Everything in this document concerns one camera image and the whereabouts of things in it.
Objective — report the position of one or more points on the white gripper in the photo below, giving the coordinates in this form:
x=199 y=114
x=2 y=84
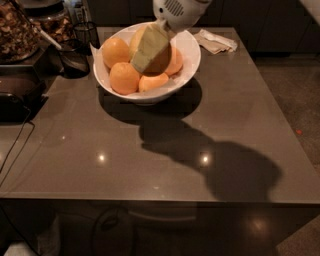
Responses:
x=178 y=14

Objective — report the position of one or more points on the large orange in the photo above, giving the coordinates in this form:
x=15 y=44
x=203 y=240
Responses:
x=160 y=60

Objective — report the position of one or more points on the right orange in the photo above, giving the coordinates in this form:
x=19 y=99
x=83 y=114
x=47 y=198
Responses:
x=176 y=62

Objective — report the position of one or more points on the white ceramic bowl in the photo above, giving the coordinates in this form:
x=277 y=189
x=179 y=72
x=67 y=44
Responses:
x=188 y=50

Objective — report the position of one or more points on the left rear orange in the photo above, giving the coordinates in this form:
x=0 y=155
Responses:
x=115 y=50

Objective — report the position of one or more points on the front centre orange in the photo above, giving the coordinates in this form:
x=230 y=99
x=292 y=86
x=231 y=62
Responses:
x=147 y=83

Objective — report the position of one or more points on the front left orange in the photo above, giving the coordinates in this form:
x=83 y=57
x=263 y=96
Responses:
x=124 y=79

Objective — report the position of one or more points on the crumpled paper napkin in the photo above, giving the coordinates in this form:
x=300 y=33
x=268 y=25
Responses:
x=215 y=43

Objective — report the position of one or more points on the dark glass cup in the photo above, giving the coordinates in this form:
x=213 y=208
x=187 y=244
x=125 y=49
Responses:
x=74 y=61

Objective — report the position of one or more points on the glass jar of snacks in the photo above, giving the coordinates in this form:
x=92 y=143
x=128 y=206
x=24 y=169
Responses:
x=18 y=40

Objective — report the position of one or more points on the black appliance on left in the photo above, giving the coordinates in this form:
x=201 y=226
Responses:
x=21 y=93

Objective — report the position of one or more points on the black wire mesh cup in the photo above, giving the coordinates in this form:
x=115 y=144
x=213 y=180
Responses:
x=86 y=33

